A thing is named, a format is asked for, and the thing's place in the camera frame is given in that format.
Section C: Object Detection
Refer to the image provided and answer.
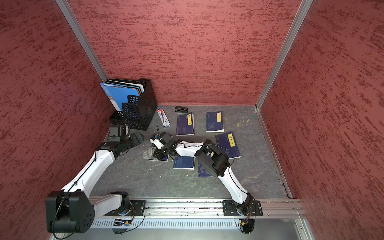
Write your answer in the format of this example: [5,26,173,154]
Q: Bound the navy book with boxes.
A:
[215,132,241,159]
[173,156,195,170]
[155,149,168,162]
[198,162,213,178]
[176,113,195,136]
[206,111,224,133]

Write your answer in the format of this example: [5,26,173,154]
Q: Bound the grey striped wiping cloth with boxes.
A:
[142,147,158,161]

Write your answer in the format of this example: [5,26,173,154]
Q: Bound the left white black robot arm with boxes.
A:
[46,132,144,239]

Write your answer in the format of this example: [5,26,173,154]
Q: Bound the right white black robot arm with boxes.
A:
[150,132,254,216]

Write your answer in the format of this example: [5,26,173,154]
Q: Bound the pencil box white blue red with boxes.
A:
[157,109,171,128]

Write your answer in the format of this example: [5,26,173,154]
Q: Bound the black mesh file organizer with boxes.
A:
[110,79,158,131]

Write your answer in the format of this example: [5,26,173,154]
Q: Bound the blue folder in organizer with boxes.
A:
[100,83,144,112]

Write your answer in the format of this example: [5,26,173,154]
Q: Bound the dark folders in organizer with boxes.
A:
[106,79,146,94]

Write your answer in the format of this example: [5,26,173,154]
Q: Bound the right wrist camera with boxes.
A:
[150,137,164,150]

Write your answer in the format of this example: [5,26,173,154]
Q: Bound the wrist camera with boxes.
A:
[150,137,164,150]
[108,125,130,142]

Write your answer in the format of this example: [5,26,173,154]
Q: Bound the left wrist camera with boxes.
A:
[108,125,130,142]

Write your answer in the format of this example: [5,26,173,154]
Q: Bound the aluminium mounting rail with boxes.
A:
[86,196,305,218]

